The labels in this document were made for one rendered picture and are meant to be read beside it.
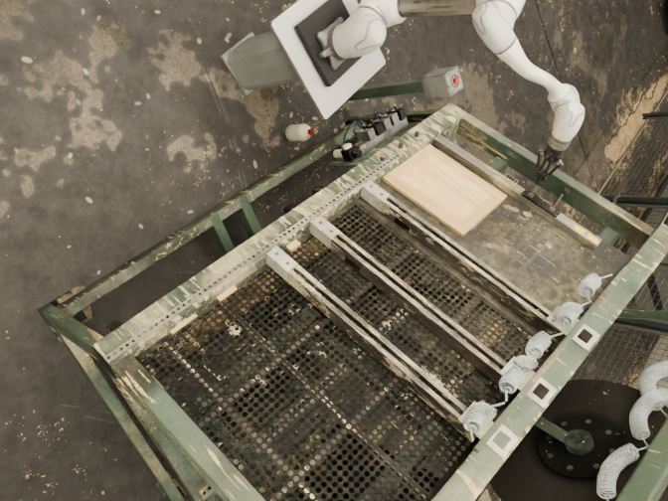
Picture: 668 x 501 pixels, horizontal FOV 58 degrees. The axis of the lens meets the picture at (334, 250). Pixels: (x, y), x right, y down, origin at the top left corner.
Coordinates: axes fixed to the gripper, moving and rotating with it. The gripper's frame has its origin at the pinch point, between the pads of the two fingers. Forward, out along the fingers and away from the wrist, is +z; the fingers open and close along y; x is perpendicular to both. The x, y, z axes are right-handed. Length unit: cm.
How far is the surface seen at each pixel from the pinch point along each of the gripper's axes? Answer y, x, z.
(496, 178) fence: -18.2, -3.5, 11.7
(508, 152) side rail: -25.7, 20.0, 13.8
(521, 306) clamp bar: 32, -61, 10
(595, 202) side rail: 24.3, 20.0, 11.1
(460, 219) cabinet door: -15.0, -36.9, 14.1
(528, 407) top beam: 58, -100, 6
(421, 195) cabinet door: -37, -39, 14
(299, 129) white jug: -130, -27, 41
